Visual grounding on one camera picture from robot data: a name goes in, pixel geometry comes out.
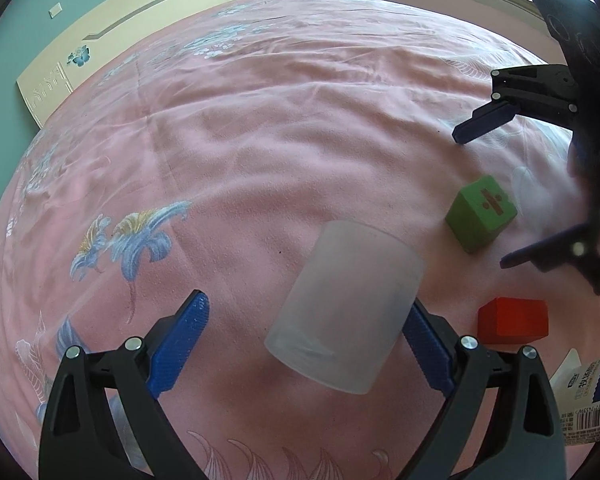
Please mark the pink floral bed sheet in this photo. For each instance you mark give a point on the pink floral bed sheet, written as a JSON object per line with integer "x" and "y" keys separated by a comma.
{"x": 209, "y": 156}

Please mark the wall socket left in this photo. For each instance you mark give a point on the wall socket left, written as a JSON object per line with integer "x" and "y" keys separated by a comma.
{"x": 55, "y": 10}

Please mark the dark green cube block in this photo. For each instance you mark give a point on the dark green cube block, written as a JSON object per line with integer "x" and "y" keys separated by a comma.
{"x": 479, "y": 213}

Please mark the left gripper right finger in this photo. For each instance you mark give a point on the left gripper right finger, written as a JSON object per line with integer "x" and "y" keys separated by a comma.
{"x": 499, "y": 419}

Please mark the red block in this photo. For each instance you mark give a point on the red block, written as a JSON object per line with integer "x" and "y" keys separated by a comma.
{"x": 513, "y": 321}

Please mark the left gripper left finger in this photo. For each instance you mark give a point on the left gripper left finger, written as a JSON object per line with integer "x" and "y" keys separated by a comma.
{"x": 79, "y": 439}

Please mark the translucent plastic cup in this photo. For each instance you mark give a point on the translucent plastic cup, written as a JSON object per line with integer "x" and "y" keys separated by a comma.
{"x": 347, "y": 307}

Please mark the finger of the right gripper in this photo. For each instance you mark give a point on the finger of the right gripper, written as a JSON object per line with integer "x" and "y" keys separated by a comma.
{"x": 548, "y": 93}
{"x": 578, "y": 247}

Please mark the cream bed headboard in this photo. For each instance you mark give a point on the cream bed headboard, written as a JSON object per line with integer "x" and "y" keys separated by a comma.
{"x": 93, "y": 41}

